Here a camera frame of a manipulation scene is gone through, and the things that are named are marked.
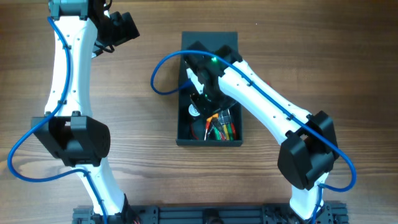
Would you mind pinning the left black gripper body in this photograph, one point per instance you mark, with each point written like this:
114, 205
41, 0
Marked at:
125, 28

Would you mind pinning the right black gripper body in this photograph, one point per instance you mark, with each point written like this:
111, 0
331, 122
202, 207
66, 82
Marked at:
203, 101

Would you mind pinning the orange black long-nose pliers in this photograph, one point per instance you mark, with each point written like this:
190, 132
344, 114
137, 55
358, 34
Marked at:
216, 129

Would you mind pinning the round black tape measure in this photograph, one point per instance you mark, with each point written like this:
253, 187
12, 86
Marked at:
195, 122

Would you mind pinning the dark green box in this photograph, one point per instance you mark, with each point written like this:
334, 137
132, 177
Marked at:
211, 41

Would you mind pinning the clear case coloured screwdrivers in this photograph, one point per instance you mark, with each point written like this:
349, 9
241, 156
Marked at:
226, 122

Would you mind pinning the black red screwdriver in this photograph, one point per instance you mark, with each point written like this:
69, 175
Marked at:
207, 126

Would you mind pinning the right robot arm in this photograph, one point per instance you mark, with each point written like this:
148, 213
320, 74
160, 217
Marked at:
307, 142

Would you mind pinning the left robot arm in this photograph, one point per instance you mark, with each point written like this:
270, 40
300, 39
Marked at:
83, 31

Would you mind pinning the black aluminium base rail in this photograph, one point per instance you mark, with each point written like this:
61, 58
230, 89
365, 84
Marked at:
258, 214

